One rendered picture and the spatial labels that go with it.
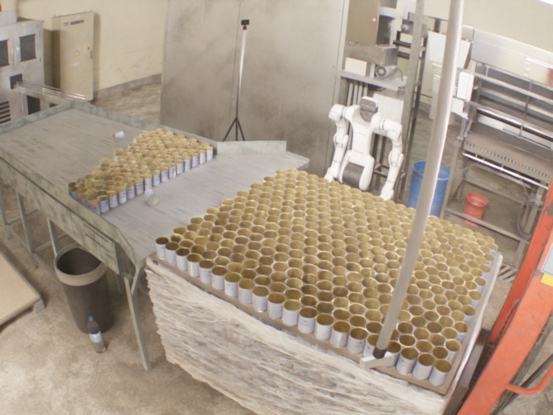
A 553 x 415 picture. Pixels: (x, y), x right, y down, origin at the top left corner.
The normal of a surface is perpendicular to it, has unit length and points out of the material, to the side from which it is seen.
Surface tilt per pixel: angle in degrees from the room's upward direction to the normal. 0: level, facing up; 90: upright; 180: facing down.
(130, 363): 0
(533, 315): 90
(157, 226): 0
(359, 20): 90
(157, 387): 0
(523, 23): 90
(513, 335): 90
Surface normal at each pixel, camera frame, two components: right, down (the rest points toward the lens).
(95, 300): 0.65, 0.48
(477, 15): -0.54, 0.38
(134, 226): 0.09, -0.86
